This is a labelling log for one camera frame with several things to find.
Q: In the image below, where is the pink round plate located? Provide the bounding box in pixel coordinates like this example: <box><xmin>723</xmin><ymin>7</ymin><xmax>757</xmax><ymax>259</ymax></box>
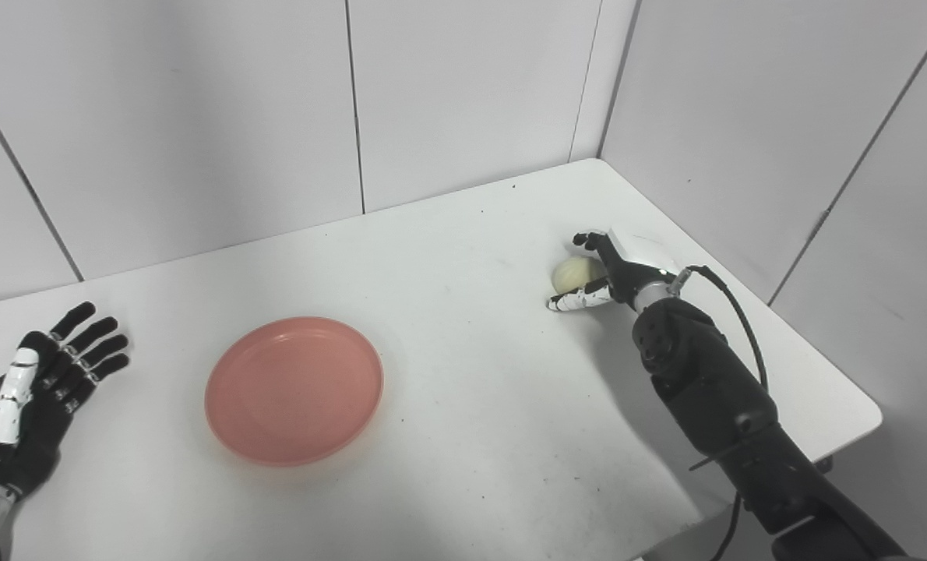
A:
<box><xmin>204</xmin><ymin>316</ymin><xmax>385</xmax><ymax>468</ymax></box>

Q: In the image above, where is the cream steamed bun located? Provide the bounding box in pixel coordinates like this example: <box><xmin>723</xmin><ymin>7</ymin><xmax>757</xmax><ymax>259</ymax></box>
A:
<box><xmin>551</xmin><ymin>256</ymin><xmax>608</xmax><ymax>295</ymax></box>

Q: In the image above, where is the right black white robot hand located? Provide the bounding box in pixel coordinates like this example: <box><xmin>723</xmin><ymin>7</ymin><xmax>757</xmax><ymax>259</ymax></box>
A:
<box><xmin>546</xmin><ymin>226</ymin><xmax>682</xmax><ymax>312</ymax></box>

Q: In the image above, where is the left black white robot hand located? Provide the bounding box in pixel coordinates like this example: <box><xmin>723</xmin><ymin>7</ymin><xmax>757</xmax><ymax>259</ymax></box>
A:
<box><xmin>0</xmin><ymin>302</ymin><xmax>131</xmax><ymax>499</ymax></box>

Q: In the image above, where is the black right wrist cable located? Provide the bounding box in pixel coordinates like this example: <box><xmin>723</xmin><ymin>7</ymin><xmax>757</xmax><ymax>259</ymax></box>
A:
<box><xmin>670</xmin><ymin>265</ymin><xmax>770</xmax><ymax>561</ymax></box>

